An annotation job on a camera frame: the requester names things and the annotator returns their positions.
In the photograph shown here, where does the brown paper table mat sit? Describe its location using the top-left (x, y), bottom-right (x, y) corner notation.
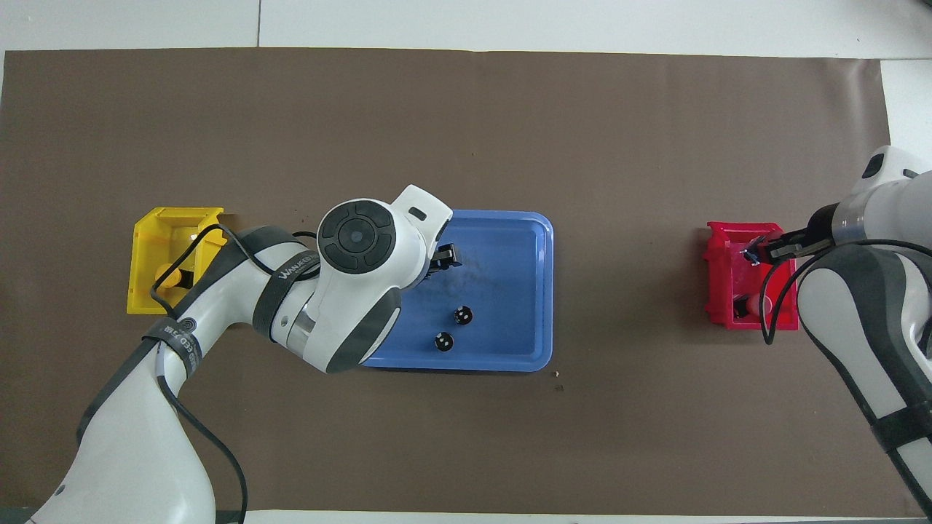
top-left (0, 47), bottom-right (925, 519)

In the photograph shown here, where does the blue plastic tray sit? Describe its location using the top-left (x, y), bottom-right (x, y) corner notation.
top-left (360, 210), bottom-right (554, 373)

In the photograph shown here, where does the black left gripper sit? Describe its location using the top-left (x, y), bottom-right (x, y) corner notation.
top-left (424, 244), bottom-right (464, 279)

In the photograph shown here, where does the yellow push button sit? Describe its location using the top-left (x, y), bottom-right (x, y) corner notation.
top-left (154, 262), bottom-right (194, 289)

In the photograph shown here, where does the yellow plastic bin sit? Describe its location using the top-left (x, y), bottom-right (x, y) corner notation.
top-left (126, 207), bottom-right (228, 316)

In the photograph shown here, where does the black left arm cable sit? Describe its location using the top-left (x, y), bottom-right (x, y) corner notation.
top-left (149, 223), bottom-right (321, 524)

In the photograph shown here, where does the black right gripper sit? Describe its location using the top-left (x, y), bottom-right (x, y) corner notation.
top-left (750, 205), bottom-right (840, 265)

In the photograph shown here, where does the red plastic bin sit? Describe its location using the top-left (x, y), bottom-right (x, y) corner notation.
top-left (703, 221), bottom-right (800, 331)

